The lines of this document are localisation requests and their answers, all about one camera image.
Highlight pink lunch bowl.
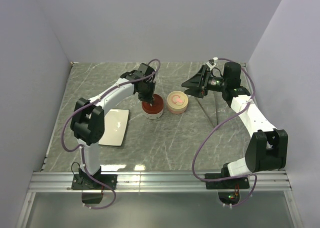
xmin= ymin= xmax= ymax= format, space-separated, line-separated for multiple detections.
xmin=167 ymin=106 xmax=187 ymax=114

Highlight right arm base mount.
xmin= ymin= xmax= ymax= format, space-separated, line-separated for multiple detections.
xmin=205 ymin=177 xmax=250 ymax=207

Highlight beige round lid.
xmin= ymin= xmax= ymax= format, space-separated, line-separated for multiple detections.
xmin=166 ymin=91 xmax=189 ymax=108

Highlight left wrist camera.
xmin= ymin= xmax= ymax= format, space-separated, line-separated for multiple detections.
xmin=137 ymin=63 xmax=155 ymax=77

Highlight metal lunch tin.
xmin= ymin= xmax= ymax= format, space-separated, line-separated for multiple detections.
xmin=142 ymin=107 xmax=164 ymax=120

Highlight metal serving tongs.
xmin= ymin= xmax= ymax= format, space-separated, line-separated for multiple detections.
xmin=194 ymin=92 xmax=219 ymax=127

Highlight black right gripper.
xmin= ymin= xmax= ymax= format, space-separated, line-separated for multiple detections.
xmin=181 ymin=65 xmax=228 ymax=99

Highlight red round lid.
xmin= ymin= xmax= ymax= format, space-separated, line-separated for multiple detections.
xmin=141 ymin=94 xmax=164 ymax=109

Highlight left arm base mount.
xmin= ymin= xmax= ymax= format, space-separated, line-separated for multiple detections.
xmin=71 ymin=162 xmax=118 ymax=205

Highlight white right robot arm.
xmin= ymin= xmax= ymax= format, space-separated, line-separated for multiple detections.
xmin=182 ymin=58 xmax=289 ymax=188

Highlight white square plate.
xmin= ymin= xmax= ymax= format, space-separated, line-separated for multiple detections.
xmin=98 ymin=109 xmax=130 ymax=147

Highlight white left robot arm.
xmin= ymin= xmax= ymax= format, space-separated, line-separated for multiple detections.
xmin=66 ymin=63 xmax=159 ymax=189

